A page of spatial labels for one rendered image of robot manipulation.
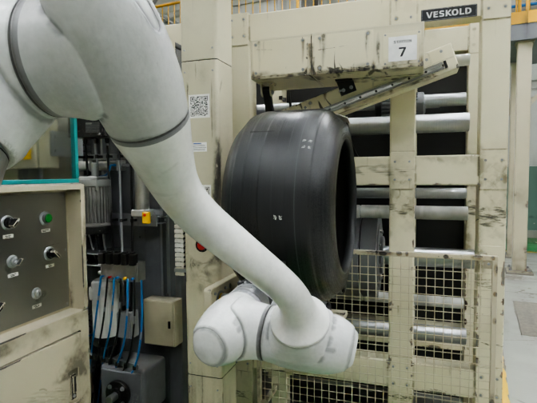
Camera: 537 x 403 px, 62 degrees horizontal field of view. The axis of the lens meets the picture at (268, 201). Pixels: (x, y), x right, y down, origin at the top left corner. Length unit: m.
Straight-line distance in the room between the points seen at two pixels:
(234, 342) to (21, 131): 0.48
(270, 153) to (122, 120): 0.74
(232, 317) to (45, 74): 0.51
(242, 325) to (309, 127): 0.62
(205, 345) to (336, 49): 1.15
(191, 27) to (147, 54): 1.08
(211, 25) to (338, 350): 1.08
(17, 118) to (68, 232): 0.94
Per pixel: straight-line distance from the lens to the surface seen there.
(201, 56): 1.52
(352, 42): 1.65
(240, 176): 1.21
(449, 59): 1.76
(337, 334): 0.80
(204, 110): 1.49
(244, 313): 0.84
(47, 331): 1.37
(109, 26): 0.47
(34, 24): 0.51
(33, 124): 0.55
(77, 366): 1.48
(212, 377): 1.61
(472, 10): 1.99
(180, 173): 0.58
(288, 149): 1.20
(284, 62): 1.69
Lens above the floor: 1.29
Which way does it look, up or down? 3 degrees down
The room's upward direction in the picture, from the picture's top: straight up
